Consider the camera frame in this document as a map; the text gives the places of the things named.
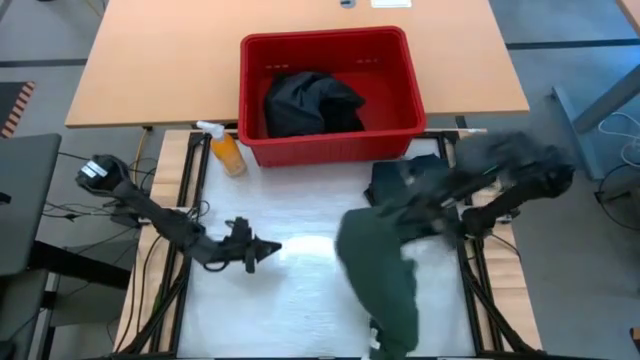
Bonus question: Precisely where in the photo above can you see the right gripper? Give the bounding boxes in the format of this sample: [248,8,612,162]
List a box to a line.
[393,183,452,237]

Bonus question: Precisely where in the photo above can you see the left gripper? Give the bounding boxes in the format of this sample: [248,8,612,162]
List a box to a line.
[218,216,284,275]

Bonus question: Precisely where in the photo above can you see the blue denim jeans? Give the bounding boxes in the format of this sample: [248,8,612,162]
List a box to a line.
[363,153,454,241]

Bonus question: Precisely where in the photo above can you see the dark green shirt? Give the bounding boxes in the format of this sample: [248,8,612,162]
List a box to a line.
[334,205,422,360]

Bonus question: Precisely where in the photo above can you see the dark navy sweatpants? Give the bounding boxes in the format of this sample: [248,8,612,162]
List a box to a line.
[263,71,354,139]

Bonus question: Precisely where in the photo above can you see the red plastic laundry bin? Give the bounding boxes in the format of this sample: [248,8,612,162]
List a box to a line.
[237,26,428,169]

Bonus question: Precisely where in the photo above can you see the orange spray bottle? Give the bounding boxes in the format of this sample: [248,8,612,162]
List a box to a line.
[195,119,248,179]

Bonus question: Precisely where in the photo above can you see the grey desk leg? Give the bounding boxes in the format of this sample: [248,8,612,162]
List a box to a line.
[551,64,640,181]

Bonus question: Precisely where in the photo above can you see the light wooden desk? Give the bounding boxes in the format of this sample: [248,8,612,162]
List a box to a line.
[64,0,530,129]

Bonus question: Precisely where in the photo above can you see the dark grey chair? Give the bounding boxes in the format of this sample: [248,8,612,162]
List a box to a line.
[0,133,63,360]

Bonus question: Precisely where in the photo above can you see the wooden desk corner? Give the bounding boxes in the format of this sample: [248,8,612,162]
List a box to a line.
[616,0,640,34]

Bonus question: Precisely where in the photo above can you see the striped floor mat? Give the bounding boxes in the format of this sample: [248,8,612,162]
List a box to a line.
[0,81,37,140]

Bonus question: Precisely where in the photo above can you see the black aluminium table frame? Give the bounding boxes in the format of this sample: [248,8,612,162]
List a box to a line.
[117,129,544,360]

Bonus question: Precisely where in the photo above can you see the yellow cable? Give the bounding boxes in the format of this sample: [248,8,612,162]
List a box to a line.
[131,126,152,187]

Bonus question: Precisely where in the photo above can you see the black looped cable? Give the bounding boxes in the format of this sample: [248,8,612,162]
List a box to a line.
[593,163,640,234]

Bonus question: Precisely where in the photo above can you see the white cable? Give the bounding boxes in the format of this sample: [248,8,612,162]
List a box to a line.
[597,111,640,169]

